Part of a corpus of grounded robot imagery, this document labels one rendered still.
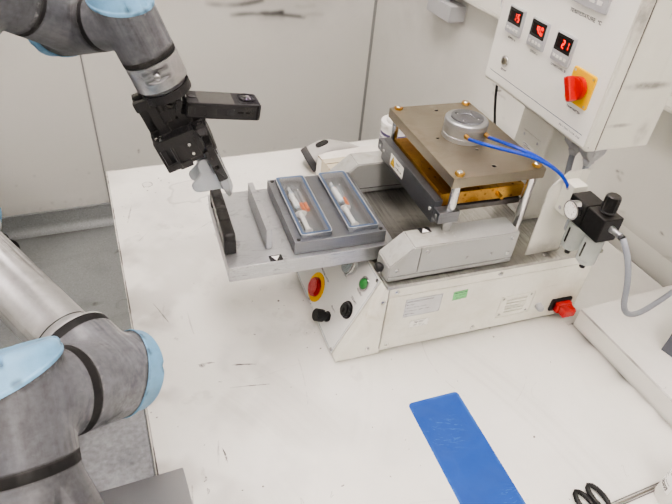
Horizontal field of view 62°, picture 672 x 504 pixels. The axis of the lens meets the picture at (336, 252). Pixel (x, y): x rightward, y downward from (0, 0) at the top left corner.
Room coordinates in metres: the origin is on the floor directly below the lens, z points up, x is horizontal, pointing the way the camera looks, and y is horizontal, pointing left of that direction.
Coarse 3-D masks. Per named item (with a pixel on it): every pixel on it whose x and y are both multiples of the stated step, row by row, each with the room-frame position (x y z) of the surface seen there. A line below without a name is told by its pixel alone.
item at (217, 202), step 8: (216, 192) 0.83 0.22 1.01; (216, 200) 0.81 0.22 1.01; (216, 208) 0.79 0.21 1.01; (224, 208) 0.79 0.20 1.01; (216, 216) 0.78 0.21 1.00; (224, 216) 0.76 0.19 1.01; (224, 224) 0.74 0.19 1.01; (224, 232) 0.72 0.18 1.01; (232, 232) 0.72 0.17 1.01; (224, 240) 0.71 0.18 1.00; (232, 240) 0.72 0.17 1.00; (224, 248) 0.71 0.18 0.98; (232, 248) 0.72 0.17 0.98
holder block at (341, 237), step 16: (304, 176) 0.94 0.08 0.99; (272, 192) 0.88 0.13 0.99; (320, 192) 0.89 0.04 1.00; (288, 224) 0.78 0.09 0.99; (336, 224) 0.80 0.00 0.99; (304, 240) 0.74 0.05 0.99; (320, 240) 0.75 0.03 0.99; (336, 240) 0.76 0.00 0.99; (352, 240) 0.77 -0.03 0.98; (368, 240) 0.78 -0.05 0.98; (384, 240) 0.79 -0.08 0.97
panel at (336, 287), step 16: (304, 272) 0.91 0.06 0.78; (320, 272) 0.87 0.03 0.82; (336, 272) 0.84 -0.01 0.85; (368, 272) 0.77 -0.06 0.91; (304, 288) 0.88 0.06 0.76; (336, 288) 0.81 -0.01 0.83; (352, 288) 0.78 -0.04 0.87; (368, 288) 0.75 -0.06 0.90; (320, 304) 0.81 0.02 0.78; (336, 304) 0.78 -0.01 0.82; (352, 304) 0.75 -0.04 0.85; (336, 320) 0.75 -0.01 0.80; (352, 320) 0.73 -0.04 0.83; (336, 336) 0.73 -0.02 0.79
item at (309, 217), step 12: (288, 180) 0.91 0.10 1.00; (300, 180) 0.91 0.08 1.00; (288, 192) 0.87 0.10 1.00; (300, 192) 0.87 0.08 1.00; (288, 204) 0.83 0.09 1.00; (300, 204) 0.83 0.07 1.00; (312, 204) 0.84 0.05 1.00; (300, 216) 0.80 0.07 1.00; (312, 216) 0.80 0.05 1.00; (324, 216) 0.80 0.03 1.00; (300, 228) 0.76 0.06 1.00; (312, 228) 0.76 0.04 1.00; (324, 228) 0.77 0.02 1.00
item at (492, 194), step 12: (396, 144) 1.00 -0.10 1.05; (408, 144) 1.00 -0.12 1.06; (408, 156) 0.95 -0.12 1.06; (420, 156) 0.95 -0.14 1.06; (420, 168) 0.91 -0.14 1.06; (432, 168) 0.91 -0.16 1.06; (432, 180) 0.87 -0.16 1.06; (444, 180) 0.87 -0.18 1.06; (444, 192) 0.83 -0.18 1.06; (468, 192) 0.85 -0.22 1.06; (480, 192) 0.86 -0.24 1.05; (492, 192) 0.87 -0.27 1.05; (504, 192) 0.88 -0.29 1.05; (516, 192) 0.89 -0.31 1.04; (444, 204) 0.83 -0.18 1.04; (468, 204) 0.85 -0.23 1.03; (480, 204) 0.86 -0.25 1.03; (492, 204) 0.87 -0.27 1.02
